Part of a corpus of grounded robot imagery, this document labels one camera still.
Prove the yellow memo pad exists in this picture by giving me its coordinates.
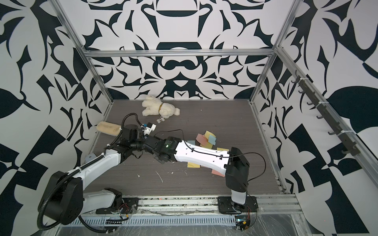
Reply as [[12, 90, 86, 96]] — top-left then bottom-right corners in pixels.
[[187, 162, 201, 168]]

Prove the torn pink memo page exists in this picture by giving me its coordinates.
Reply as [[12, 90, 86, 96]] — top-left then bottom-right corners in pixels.
[[195, 134, 209, 147]]

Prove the torn yellow memo page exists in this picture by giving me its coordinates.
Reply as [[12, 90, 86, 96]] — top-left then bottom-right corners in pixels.
[[204, 131, 217, 149]]

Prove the torn blue memo page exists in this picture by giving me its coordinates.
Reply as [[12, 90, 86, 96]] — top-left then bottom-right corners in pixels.
[[208, 135, 216, 145]]

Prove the large pink memo pad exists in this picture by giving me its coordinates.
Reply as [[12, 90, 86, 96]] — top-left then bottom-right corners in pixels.
[[211, 169, 225, 178]]

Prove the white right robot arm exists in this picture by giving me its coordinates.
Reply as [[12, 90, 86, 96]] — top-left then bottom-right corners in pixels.
[[142, 135, 250, 207]]

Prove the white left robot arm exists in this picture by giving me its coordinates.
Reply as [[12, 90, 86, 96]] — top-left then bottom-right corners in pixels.
[[37, 123, 155, 231]]

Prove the beige oval sponge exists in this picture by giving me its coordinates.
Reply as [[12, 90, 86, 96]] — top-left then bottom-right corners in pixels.
[[96, 122, 121, 136]]

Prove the cream plush teddy bear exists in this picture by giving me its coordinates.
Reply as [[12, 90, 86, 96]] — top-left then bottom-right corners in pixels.
[[142, 96, 181, 119]]

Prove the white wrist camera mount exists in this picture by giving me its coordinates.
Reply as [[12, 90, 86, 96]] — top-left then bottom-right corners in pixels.
[[143, 123, 156, 135]]

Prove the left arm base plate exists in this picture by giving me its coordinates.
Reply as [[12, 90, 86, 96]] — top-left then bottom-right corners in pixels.
[[95, 197, 139, 214]]

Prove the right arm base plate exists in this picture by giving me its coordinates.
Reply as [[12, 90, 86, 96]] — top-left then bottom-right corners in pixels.
[[217, 195, 258, 214]]

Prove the black wall hook rack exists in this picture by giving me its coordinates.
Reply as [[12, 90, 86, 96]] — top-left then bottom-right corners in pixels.
[[292, 70, 361, 156]]

